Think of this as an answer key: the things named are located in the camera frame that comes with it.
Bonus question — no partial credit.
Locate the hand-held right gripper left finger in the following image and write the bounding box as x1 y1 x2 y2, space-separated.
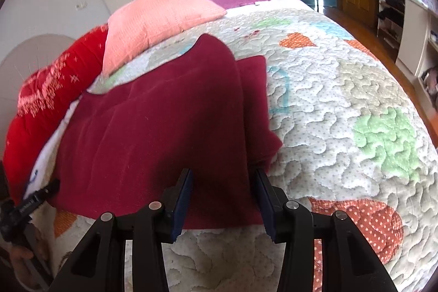
48 168 194 292

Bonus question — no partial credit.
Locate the quilted patchwork bedspread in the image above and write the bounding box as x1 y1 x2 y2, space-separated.
44 0 438 292

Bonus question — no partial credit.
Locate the red embroidered quilt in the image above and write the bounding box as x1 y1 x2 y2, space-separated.
2 23 110 205

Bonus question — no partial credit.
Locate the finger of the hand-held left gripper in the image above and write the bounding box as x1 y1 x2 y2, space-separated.
22 179 60 215

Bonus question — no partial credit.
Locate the maroon fleece garment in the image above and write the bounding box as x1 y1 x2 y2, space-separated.
46 34 284 230

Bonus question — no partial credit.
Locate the person's left hand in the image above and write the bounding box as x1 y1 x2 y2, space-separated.
8 244 36 265

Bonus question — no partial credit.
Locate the grey arched headboard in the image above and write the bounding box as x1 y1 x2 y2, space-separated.
0 34 77 108

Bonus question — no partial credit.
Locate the pink waffle pillow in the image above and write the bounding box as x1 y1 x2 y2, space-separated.
102 0 228 77

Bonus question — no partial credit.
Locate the white shelving unit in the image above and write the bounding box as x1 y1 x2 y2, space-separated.
395 0 438 122

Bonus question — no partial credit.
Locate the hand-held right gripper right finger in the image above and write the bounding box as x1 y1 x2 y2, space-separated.
251 168 399 292

